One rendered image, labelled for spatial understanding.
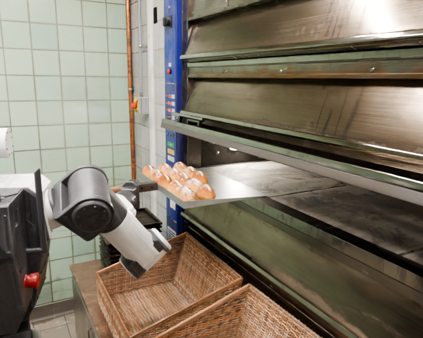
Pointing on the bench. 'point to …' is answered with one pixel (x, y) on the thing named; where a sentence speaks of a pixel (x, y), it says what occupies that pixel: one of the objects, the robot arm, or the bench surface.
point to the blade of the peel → (225, 185)
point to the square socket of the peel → (148, 186)
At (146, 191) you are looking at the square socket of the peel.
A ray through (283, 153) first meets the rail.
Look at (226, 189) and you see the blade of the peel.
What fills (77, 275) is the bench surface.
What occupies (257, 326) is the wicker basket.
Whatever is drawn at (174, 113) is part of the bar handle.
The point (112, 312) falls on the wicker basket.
